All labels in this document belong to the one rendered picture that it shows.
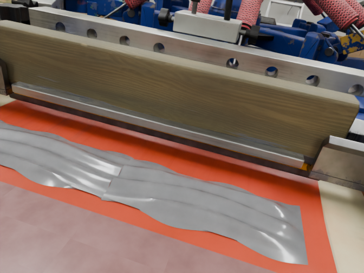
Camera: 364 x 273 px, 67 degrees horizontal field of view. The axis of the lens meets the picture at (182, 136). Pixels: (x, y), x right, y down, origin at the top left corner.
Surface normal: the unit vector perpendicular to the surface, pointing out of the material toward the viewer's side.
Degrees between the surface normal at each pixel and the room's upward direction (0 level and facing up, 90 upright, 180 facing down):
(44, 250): 0
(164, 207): 46
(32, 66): 90
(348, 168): 90
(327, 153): 90
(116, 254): 0
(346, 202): 0
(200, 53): 90
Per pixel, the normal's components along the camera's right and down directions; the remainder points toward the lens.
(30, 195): 0.14, -0.85
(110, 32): -0.26, 0.45
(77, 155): -0.11, -0.49
